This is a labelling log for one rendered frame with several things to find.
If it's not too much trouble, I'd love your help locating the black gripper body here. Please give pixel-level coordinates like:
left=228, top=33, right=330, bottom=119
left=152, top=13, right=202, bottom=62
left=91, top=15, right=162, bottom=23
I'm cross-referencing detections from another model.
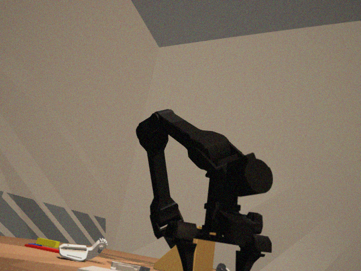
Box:
left=165, top=196, right=272, bottom=253

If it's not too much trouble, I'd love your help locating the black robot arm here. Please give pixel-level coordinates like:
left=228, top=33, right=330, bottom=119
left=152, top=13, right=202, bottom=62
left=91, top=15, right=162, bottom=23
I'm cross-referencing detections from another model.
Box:
left=136, top=109, right=273, bottom=249

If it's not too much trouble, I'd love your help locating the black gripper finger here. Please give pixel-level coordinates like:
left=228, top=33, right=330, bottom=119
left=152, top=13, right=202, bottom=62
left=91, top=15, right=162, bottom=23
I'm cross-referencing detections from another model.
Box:
left=171, top=240, right=197, bottom=271
left=236, top=251, right=265, bottom=271

